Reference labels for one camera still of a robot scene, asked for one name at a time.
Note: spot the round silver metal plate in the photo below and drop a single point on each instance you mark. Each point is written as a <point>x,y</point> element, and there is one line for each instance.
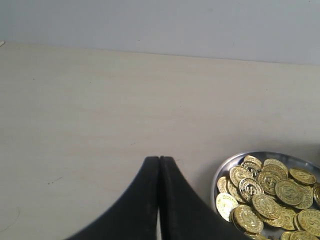
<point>300,222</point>

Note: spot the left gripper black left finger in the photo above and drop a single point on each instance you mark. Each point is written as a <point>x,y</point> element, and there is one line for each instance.
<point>134,215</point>

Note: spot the gold dollar coin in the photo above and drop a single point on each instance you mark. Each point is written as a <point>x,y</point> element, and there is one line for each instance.
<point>266,206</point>
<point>288,192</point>
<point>247,219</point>
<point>303,176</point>
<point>249,187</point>

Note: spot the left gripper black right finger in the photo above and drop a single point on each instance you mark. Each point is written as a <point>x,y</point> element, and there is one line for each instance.
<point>183,214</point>

